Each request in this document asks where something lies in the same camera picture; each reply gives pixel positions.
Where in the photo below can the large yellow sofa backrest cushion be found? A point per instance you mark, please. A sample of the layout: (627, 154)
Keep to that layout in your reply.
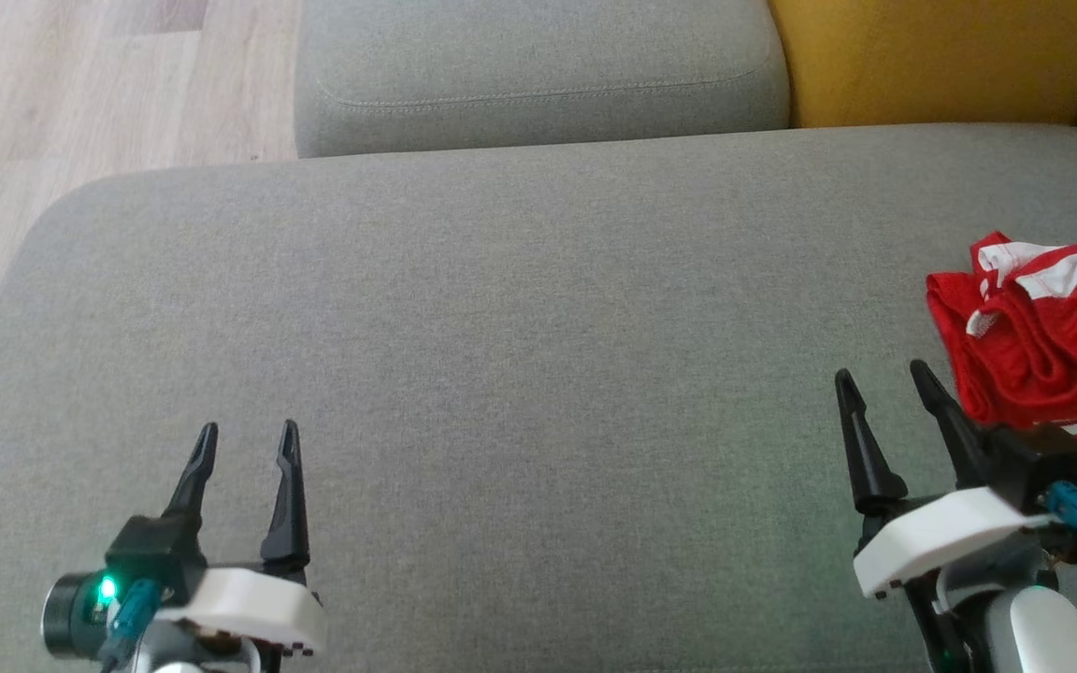
(950, 56)

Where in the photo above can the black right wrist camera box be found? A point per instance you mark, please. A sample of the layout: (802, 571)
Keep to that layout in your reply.
(1039, 463)

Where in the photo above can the red shorts wide white stripe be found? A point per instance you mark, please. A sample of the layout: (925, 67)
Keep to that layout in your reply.
(1043, 346)

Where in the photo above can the grey sofa back cushion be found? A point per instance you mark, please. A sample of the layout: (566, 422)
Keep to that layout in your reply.
(538, 65)

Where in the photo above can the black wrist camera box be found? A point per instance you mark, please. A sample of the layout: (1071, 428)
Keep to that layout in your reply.
(1039, 463)
(150, 551)

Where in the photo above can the large grey sofa chaise cushion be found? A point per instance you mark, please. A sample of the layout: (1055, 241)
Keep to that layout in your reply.
(501, 374)

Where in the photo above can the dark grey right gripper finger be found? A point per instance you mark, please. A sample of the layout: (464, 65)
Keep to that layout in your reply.
(961, 439)
(868, 463)

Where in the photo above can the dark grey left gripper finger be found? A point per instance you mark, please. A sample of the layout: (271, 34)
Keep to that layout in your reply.
(194, 491)
(288, 523)

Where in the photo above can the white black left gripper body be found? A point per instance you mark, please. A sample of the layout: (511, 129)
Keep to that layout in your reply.
(249, 608)

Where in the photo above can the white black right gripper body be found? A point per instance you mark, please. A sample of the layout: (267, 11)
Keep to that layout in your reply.
(940, 533)

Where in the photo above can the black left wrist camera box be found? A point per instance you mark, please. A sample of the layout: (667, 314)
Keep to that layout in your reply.
(150, 551)

